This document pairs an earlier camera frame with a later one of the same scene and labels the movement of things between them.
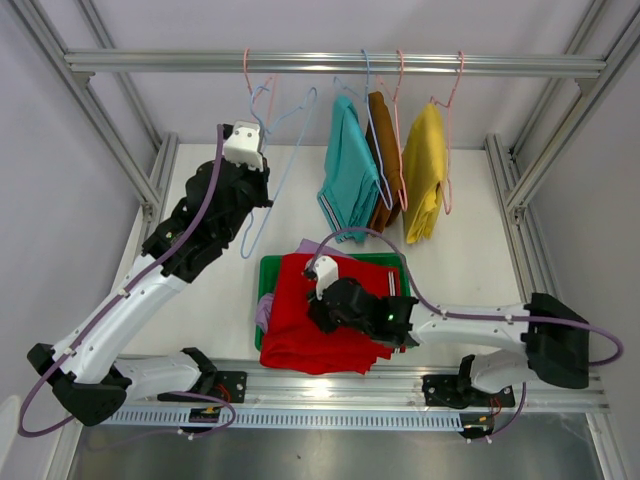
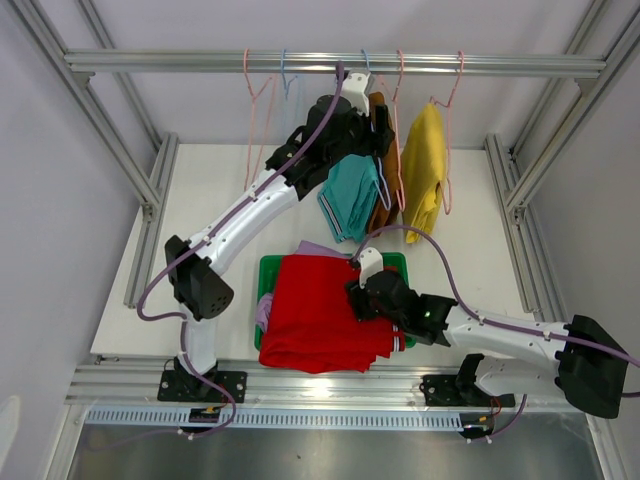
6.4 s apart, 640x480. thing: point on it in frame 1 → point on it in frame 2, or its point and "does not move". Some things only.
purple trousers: x=266 y=301 does not move
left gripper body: x=253 y=188 → x=360 y=138
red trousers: x=292 y=344 does not move
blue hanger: x=366 y=58 does not move
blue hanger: x=315 y=89 → x=286 y=84
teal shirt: x=349 y=195 does not move
